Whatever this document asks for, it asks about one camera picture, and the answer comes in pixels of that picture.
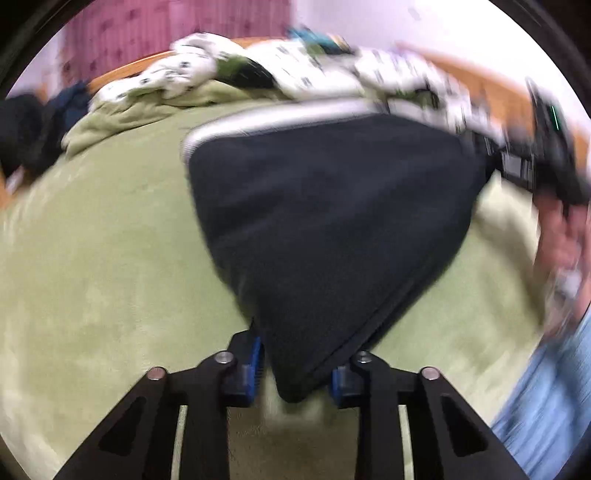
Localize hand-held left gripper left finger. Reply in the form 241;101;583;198
53;330;265;480

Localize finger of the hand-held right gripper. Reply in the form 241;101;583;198
480;134;536;191

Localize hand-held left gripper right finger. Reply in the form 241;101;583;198
329;351;532;480

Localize black pants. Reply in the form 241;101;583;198
181;98;490;403

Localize person's right forearm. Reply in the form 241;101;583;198
492;309;591;480

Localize person's right hand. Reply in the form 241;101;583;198
533;189;589;330

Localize green fleece bed sheet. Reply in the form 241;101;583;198
0;99;555;480

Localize teal patterned pillow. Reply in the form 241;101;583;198
286;27;354;54

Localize white floral duvet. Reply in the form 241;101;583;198
92;31;509;144

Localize crumpled green blanket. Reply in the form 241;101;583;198
62;83;259;158

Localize navy garment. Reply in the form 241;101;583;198
46;80;93;137

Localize black jacket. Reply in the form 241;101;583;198
0;92;54;178

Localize red patterned curtain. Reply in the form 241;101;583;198
65;0;296;88

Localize wooden bed frame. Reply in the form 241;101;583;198
0;37;591;208

